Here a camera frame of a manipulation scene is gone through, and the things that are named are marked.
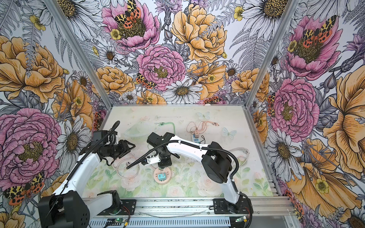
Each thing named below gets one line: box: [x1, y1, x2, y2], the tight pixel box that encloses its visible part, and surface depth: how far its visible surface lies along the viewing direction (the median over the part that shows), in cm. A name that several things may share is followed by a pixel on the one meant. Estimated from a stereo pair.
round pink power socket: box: [153, 166, 172, 185], surface depth 85 cm
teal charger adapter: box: [157, 172, 167, 182], surface depth 79 cm
